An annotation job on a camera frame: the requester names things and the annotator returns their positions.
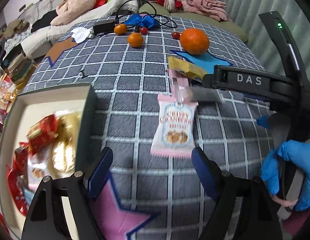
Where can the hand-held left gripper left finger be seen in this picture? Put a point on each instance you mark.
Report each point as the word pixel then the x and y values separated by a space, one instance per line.
pixel 100 173

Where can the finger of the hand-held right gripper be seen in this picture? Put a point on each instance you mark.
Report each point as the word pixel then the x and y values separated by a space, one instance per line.
pixel 227 80
pixel 257 99

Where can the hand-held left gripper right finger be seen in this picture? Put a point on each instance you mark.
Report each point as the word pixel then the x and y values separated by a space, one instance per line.
pixel 204 173

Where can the grey snack packet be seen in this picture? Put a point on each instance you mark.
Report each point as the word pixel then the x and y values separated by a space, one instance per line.
pixel 207 95

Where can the clear yellow snack packet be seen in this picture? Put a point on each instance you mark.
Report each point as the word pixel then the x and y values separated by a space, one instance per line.
pixel 68 125
pixel 62 156

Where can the white and pink snack packet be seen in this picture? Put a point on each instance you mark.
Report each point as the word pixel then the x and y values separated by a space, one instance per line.
pixel 36 173
pixel 173 130

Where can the grey cardboard box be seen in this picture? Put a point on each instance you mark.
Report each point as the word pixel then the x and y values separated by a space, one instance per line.
pixel 88 120

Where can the large red snack packet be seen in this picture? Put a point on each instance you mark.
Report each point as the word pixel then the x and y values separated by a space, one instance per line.
pixel 42 132

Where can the small red snack packet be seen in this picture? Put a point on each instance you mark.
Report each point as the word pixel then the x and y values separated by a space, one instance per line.
pixel 20 160

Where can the person's right hand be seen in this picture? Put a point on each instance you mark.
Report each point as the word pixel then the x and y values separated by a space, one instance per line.
pixel 302 155

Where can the gold snack packet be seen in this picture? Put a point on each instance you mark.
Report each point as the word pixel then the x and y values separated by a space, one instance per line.
pixel 187 68

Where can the large orange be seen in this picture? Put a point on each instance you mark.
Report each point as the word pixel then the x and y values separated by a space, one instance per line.
pixel 194 41

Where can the grey checked star-print cloth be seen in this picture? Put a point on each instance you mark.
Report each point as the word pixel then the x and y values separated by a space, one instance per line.
pixel 135 120

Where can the cherry tomato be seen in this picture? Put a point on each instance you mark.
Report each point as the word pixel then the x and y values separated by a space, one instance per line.
pixel 175 35
pixel 144 30

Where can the light blue snack packet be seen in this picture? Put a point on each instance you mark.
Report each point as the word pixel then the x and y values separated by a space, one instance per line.
pixel 27 196

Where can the pink folded blanket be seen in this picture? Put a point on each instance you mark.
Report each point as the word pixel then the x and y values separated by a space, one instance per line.
pixel 204 3

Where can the pale green curtain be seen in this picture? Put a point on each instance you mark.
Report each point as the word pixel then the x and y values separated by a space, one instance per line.
pixel 249 2

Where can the red and white plush toy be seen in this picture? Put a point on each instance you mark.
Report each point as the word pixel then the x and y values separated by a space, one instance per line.
pixel 167 1

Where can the small orange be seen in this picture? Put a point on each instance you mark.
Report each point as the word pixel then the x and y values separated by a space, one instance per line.
pixel 120 29
pixel 135 40

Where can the blue cloth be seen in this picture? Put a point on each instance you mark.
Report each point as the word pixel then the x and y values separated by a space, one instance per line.
pixel 142 21

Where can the pile of snack bags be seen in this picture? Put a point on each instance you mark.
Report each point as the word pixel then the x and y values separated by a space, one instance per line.
pixel 3 92

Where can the black power adapter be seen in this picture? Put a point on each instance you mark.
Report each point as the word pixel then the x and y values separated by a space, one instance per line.
pixel 103 27

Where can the white sofa throw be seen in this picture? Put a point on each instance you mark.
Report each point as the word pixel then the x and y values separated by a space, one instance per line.
pixel 110 8

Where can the stack of books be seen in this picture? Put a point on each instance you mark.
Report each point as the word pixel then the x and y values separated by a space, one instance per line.
pixel 15 62

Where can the white tissue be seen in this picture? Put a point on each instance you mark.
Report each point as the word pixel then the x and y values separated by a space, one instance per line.
pixel 80 34

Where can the black garment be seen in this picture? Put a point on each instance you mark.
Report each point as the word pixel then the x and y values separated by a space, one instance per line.
pixel 45 21

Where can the pink fluffy garment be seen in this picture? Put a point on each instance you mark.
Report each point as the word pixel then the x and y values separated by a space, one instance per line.
pixel 75 7

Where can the brown garment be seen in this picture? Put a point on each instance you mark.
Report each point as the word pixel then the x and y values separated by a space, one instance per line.
pixel 17 26

